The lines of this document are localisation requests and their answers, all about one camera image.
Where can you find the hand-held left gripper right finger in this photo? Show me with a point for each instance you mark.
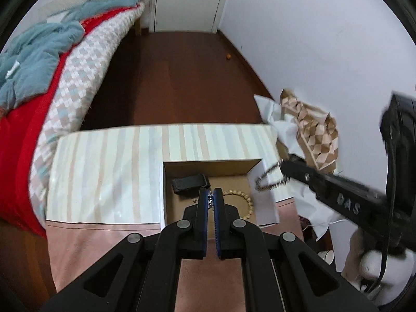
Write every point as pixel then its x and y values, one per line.
pixel 217 208

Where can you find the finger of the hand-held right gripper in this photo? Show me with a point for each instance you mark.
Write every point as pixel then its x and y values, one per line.
pixel 300 172

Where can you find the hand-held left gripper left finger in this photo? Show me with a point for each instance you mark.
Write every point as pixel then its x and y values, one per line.
pixel 203 208

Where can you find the small silver jewelry piece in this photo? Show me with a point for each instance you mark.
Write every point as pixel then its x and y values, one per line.
pixel 210 198

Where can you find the cardboard box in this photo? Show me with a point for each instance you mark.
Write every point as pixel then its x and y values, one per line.
pixel 182 204

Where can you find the person's right hand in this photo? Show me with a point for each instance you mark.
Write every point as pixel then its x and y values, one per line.
pixel 373 261

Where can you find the black key fob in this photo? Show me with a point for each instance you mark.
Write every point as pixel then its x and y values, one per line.
pixel 188 183

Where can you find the white cup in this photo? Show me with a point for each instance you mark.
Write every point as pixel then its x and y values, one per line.
pixel 326 257

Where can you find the striped pink tablecloth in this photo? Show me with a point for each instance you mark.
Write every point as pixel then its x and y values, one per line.
pixel 107 175

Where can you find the checkered quilt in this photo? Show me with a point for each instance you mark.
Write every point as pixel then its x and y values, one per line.
pixel 84 81

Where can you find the red blanket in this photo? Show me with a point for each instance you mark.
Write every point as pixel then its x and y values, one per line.
pixel 22 143

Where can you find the wooden bed leg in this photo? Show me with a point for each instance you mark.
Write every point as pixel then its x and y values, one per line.
pixel 138 26

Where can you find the white door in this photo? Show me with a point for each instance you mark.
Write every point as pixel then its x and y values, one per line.
pixel 188 3

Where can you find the blue blanket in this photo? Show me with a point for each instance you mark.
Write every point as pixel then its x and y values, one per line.
pixel 35 58

